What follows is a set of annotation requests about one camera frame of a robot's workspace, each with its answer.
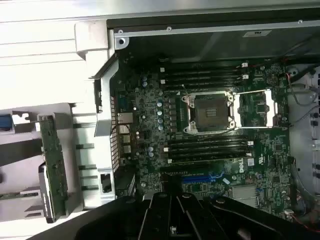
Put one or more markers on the silver chipset heatsink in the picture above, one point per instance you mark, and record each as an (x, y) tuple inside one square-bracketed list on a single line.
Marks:
[(243, 195)]

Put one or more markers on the hard disk with blue carrier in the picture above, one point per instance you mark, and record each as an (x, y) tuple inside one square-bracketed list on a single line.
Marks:
[(5, 122)]

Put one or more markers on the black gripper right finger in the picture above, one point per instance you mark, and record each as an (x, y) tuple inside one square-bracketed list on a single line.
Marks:
[(225, 220)]

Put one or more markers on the green motherboard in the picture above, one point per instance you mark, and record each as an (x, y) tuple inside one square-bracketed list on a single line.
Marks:
[(270, 150)]

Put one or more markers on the CPU socket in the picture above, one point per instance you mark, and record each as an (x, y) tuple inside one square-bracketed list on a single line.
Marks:
[(208, 112)]

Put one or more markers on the thin locking lever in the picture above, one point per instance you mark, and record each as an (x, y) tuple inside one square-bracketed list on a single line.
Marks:
[(184, 88)]

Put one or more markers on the silver socket cover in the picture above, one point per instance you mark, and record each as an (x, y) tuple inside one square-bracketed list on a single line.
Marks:
[(271, 96)]

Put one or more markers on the black RAM slot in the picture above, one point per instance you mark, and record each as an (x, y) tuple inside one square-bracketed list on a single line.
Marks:
[(200, 74), (200, 69), (207, 142), (200, 86), (207, 148), (200, 80), (207, 153)]

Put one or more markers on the grey parts rack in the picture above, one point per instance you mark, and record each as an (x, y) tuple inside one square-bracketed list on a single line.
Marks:
[(75, 195)]

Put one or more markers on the black expansion slot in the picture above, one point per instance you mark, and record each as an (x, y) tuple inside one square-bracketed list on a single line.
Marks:
[(185, 172)]

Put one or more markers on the blue expansion slot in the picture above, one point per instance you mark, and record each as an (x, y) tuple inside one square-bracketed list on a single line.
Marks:
[(197, 179)]

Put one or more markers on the silver disk bay cage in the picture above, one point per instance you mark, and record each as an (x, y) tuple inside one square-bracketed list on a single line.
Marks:
[(300, 140)]

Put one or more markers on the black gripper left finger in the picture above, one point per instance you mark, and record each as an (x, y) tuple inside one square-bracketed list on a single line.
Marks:
[(130, 220)]

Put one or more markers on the black open PC case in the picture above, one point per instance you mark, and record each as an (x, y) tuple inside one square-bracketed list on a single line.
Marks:
[(103, 130)]

